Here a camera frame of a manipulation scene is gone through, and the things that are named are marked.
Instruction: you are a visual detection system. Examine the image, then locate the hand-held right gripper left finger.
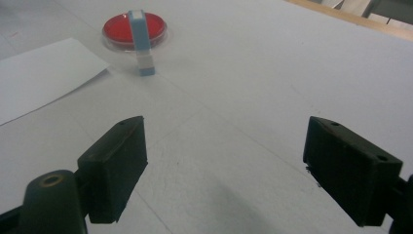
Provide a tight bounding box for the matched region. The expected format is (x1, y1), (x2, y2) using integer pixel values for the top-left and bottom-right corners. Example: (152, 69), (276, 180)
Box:
(77, 115), (149, 225)

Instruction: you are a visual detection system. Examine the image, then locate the round red ink pad dish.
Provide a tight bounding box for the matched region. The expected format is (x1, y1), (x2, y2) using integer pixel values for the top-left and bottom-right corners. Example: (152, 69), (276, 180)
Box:
(101, 12), (169, 53)

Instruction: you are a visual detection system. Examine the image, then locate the large white table cover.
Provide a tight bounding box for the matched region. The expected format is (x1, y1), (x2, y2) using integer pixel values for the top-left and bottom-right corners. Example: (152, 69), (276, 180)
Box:
(0, 0), (413, 234)

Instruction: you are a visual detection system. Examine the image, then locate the blue and white stamp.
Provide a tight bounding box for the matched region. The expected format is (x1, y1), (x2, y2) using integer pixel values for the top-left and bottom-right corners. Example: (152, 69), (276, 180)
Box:
(127, 9), (157, 77)

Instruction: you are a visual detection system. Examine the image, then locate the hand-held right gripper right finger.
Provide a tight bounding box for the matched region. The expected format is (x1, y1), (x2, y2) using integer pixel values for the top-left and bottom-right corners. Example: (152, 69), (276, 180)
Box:
(302, 115), (404, 228)

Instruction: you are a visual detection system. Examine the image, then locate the white paper sheet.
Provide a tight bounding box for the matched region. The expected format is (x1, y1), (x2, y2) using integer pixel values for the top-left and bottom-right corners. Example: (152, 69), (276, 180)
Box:
(0, 37), (111, 127)

